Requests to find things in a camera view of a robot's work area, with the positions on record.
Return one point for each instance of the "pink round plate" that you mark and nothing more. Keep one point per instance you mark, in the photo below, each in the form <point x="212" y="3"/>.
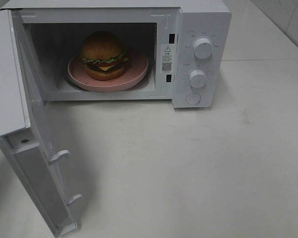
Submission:
<point x="138" y="61"/>

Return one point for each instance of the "toy hamburger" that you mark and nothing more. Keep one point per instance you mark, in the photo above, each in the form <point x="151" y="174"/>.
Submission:
<point x="104" y="56"/>

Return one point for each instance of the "white microwave door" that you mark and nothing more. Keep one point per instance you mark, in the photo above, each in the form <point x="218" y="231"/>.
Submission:
<point x="25" y="138"/>

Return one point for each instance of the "glass microwave turntable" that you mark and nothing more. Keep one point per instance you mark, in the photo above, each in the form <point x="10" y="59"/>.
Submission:
<point x="131" y="80"/>

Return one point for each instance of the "lower white timer knob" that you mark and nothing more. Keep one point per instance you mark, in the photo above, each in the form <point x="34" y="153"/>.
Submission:
<point x="197" y="79"/>

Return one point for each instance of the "white microwave oven body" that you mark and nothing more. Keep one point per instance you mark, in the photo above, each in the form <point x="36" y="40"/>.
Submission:
<point x="175" y="87"/>

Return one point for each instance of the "upper white power knob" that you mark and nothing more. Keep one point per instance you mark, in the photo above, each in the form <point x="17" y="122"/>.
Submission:
<point x="203" y="47"/>

